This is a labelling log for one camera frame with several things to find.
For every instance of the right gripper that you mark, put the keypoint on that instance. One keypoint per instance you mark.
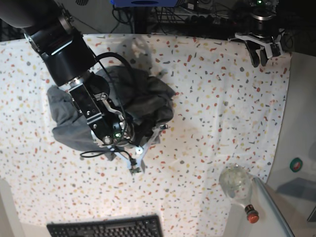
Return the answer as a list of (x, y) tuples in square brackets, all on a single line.
[(112, 131)]

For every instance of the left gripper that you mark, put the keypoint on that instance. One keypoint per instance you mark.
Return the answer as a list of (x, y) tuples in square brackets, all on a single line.
[(270, 46)]

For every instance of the grey t-shirt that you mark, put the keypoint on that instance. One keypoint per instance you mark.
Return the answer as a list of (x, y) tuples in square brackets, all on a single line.
[(152, 102)]

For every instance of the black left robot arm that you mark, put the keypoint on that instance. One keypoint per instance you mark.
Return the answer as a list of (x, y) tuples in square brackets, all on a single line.
[(261, 19)]

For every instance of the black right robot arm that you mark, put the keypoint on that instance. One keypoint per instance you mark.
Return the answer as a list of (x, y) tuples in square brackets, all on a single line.
[(48, 27)]

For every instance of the terrazzo pattern tablecloth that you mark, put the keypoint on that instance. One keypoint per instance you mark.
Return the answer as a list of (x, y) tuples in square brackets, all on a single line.
[(226, 111)]

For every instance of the black keyboard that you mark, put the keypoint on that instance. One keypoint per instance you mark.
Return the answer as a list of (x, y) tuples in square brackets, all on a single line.
[(144, 226)]

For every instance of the green tape roll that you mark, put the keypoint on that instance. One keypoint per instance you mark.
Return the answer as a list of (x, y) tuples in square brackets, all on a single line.
[(296, 165)]

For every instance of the clear bottle red cap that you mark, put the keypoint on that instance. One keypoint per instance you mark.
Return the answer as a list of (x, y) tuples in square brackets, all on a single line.
[(236, 184)]

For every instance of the blue box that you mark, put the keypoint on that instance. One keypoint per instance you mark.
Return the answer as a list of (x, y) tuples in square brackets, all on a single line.
[(147, 3)]

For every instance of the wire rack shelf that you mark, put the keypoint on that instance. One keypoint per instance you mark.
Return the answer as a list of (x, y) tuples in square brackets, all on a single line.
[(192, 11)]

